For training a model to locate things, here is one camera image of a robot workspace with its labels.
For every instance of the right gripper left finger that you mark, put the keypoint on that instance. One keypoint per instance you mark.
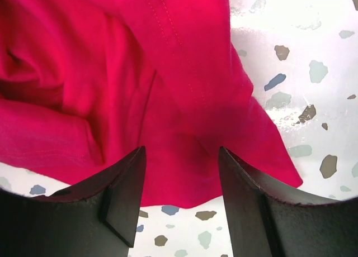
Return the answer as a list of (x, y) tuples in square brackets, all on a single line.
[(96, 217)]

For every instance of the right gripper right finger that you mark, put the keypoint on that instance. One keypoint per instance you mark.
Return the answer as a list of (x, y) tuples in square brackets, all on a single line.
[(267, 217)]

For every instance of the crimson red t-shirt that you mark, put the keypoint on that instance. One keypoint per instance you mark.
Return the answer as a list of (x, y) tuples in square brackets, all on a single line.
[(85, 82)]

